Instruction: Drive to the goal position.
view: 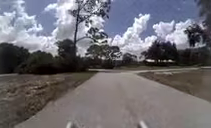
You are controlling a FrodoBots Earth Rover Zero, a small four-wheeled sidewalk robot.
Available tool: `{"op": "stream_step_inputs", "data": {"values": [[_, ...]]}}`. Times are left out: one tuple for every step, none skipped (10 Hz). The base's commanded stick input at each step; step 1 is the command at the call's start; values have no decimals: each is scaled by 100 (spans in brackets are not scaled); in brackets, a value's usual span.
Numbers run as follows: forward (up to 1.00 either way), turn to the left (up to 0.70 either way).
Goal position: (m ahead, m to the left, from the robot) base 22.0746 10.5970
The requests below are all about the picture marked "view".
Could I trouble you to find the grey paved path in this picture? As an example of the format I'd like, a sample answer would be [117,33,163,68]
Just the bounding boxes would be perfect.
[14,66,211,128]

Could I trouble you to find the tall thin-trunked tree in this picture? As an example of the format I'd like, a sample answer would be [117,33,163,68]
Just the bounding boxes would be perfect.
[68,0,113,61]

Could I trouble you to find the low building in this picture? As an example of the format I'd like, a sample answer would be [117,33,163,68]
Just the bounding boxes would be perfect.
[144,58,177,65]

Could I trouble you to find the row of trees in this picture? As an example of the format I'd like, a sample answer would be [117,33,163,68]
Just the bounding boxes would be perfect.
[85,0,211,70]

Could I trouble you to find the robot's own part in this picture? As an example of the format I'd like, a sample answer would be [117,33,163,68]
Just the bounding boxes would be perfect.
[65,120,74,128]
[138,120,149,128]

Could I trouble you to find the dark green bushes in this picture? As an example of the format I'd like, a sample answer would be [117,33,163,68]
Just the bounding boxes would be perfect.
[0,39,91,75]

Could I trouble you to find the dry grass field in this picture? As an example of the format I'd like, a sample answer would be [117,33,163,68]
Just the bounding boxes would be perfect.
[136,68,211,106]

